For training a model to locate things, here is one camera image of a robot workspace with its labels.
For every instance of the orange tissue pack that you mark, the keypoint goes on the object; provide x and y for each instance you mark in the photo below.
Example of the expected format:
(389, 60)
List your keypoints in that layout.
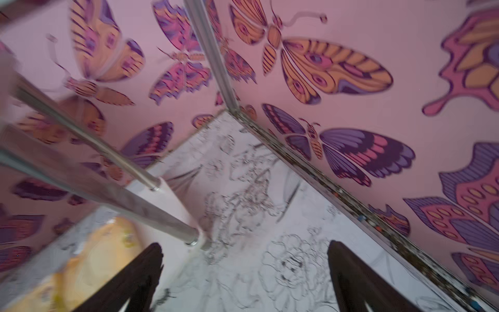
(107, 251)

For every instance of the white two-tier shelf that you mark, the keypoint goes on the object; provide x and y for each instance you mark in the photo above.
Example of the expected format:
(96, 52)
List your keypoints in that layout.
(153, 204)

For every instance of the aluminium frame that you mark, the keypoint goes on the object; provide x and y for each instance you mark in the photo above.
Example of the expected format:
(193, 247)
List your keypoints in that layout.
(389, 106)

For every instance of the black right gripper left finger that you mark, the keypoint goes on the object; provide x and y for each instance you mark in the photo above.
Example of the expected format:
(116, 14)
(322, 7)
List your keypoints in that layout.
(133, 287)

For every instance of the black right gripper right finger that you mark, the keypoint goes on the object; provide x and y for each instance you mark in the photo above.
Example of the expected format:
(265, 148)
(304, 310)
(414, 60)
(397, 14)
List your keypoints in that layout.
(359, 288)

